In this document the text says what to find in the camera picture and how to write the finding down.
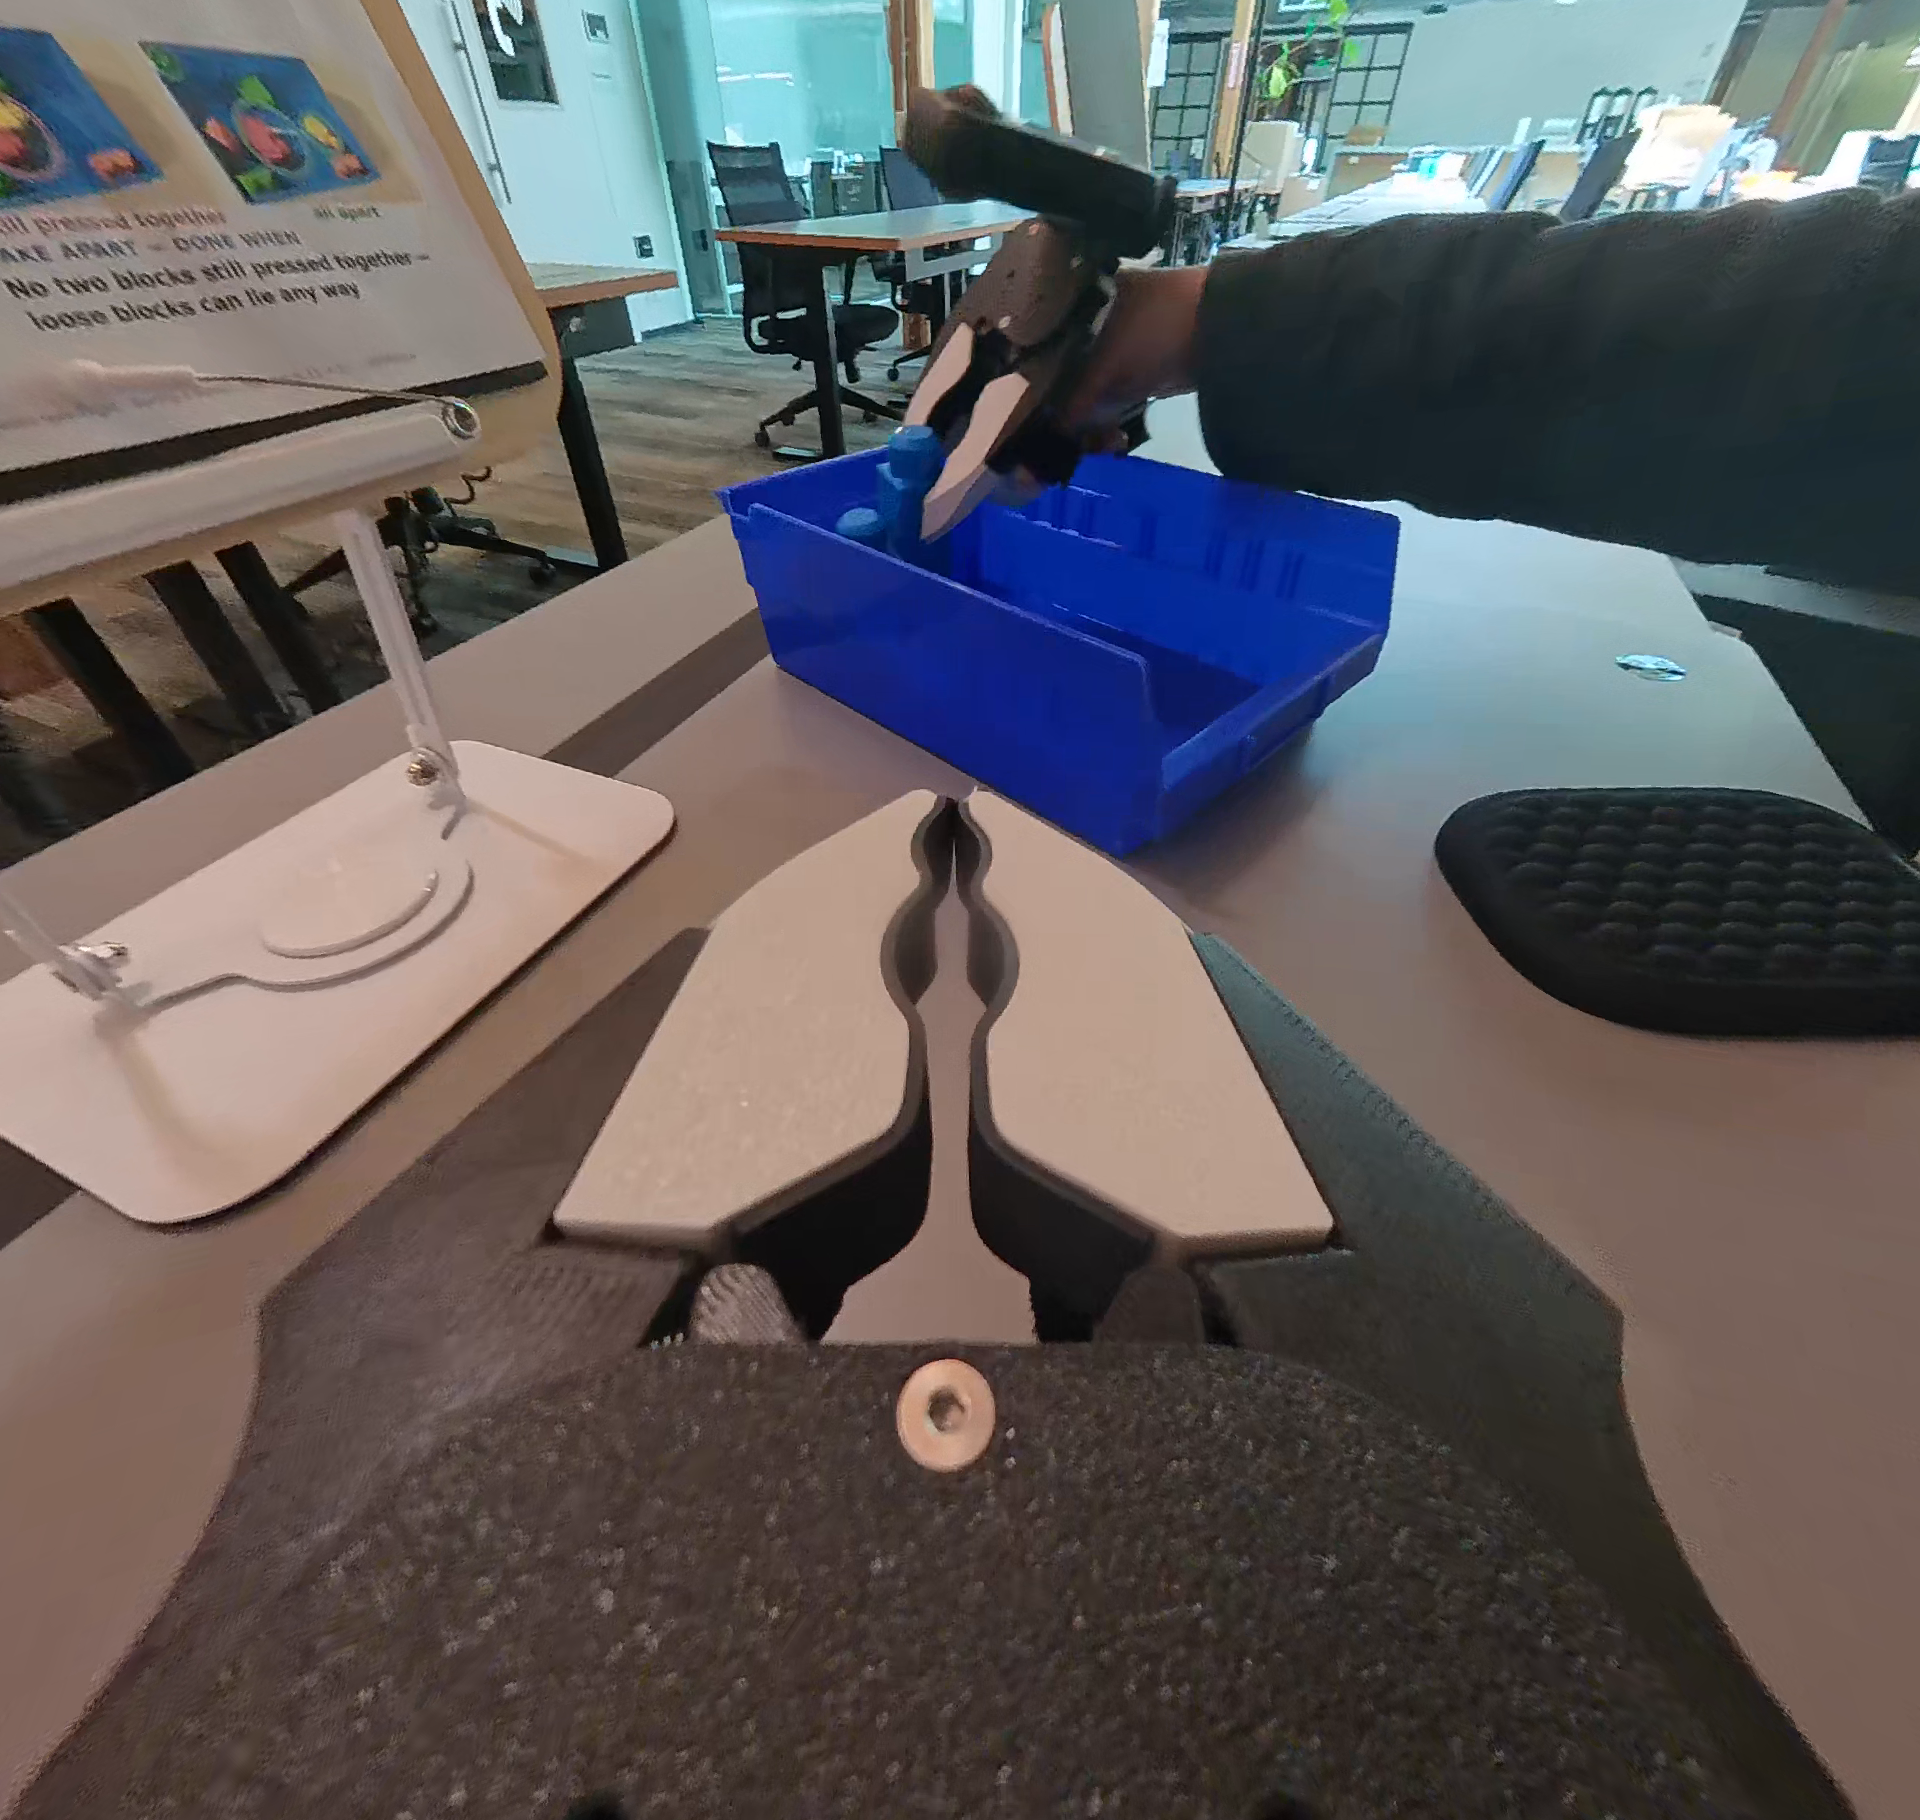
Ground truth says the potted green plant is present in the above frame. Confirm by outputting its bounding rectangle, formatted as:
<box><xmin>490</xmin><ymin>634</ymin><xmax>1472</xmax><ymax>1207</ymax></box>
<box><xmin>1258</xmin><ymin>0</ymin><xmax>1358</xmax><ymax>104</ymax></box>

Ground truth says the blue plastic bin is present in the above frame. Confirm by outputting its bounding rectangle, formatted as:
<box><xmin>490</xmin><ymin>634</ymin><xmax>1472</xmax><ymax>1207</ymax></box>
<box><xmin>717</xmin><ymin>443</ymin><xmax>1404</xmax><ymax>859</ymax></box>

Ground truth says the printed instruction sheet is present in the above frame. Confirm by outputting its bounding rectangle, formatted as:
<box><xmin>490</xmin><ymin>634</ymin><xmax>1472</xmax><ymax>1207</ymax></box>
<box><xmin>0</xmin><ymin>0</ymin><xmax>549</xmax><ymax>478</ymax></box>

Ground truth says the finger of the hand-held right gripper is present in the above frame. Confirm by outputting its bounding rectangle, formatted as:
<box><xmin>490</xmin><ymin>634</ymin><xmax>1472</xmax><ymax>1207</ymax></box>
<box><xmin>919</xmin><ymin>371</ymin><xmax>1039</xmax><ymax>546</ymax></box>
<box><xmin>904</xmin><ymin>324</ymin><xmax>987</xmax><ymax>443</ymax></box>

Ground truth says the black wrist rest pad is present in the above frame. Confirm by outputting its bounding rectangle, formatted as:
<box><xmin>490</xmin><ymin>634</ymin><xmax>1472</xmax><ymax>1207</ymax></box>
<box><xmin>1435</xmin><ymin>789</ymin><xmax>1920</xmax><ymax>1040</ymax></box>

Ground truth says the dark door sign panel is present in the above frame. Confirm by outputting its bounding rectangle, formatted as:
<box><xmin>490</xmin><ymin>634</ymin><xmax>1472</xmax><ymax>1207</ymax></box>
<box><xmin>471</xmin><ymin>0</ymin><xmax>559</xmax><ymax>107</ymax></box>

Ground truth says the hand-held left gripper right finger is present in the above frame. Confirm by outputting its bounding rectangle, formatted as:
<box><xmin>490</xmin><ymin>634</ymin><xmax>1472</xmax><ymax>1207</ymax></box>
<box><xmin>958</xmin><ymin>789</ymin><xmax>1339</xmax><ymax>1342</ymax></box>

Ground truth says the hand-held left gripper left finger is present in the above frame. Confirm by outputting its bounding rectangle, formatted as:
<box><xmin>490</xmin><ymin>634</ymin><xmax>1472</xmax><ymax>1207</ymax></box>
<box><xmin>551</xmin><ymin>789</ymin><xmax>962</xmax><ymax>1342</ymax></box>

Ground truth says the black mesh office chair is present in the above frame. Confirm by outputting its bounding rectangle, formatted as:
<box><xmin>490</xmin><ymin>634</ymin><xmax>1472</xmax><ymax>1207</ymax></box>
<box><xmin>1679</xmin><ymin>559</ymin><xmax>1920</xmax><ymax>846</ymax></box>

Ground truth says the brown wooden desk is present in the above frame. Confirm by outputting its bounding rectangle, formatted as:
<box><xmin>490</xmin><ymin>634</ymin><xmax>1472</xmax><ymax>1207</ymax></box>
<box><xmin>525</xmin><ymin>262</ymin><xmax>680</xmax><ymax>574</ymax></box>
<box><xmin>715</xmin><ymin>197</ymin><xmax>1037</xmax><ymax>464</ymax></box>

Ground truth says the person's right forearm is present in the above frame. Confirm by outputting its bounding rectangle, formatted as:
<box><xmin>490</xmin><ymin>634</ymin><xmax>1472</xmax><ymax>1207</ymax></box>
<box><xmin>1193</xmin><ymin>185</ymin><xmax>1920</xmax><ymax>592</ymax></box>

